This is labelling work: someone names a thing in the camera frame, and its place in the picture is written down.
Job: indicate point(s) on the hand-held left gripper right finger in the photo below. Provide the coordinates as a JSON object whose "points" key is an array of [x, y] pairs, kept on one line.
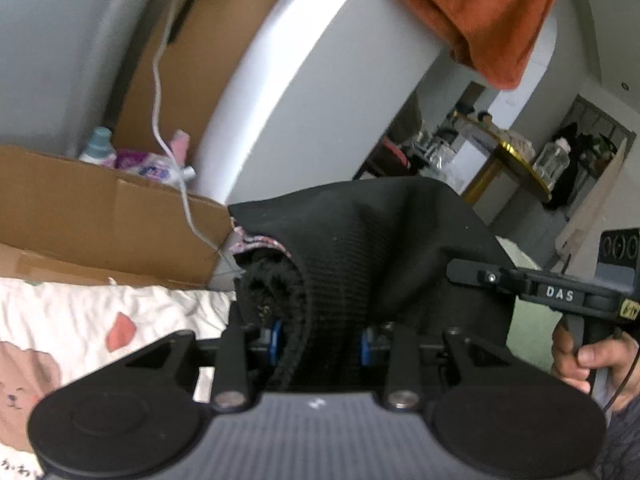
{"points": [[365, 350]]}

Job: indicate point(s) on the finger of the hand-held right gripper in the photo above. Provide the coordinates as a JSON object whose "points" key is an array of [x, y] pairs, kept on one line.
{"points": [[470, 271]]}

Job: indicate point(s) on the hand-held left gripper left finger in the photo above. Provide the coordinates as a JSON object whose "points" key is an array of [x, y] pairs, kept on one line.
{"points": [[273, 345]]}

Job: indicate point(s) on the black and floral garment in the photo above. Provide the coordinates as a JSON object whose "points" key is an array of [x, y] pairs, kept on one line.
{"points": [[375, 260]]}

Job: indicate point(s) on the person's right hand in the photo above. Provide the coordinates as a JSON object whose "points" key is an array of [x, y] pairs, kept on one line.
{"points": [[600, 360]]}

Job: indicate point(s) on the clear glass bottle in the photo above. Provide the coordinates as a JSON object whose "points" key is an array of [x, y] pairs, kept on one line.
{"points": [[439, 155]]}

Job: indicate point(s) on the gold rimmed round table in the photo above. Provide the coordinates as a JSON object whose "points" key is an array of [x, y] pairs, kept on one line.
{"points": [[520, 160]]}

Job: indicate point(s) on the white printed bedsheet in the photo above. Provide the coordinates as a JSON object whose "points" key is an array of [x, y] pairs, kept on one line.
{"points": [[150, 305]]}

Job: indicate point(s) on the hanging dark coat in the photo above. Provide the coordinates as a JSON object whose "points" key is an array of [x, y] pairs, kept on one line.
{"points": [[580, 170]]}

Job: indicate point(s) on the clear glass jar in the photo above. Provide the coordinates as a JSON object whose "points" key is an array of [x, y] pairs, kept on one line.
{"points": [[550, 160]]}

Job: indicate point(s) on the person's dark grey clothing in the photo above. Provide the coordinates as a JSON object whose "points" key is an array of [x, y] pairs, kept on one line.
{"points": [[625, 440]]}

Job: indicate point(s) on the pink packet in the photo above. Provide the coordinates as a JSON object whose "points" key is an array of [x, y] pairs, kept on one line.
{"points": [[179, 147]]}

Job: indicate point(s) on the purple packet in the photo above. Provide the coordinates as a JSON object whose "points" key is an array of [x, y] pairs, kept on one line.
{"points": [[145, 165]]}

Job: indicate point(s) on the orange cloth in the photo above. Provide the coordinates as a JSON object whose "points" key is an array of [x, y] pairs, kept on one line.
{"points": [[475, 10]]}

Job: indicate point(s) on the bottle with teal cap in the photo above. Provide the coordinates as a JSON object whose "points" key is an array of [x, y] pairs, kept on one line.
{"points": [[97, 147]]}

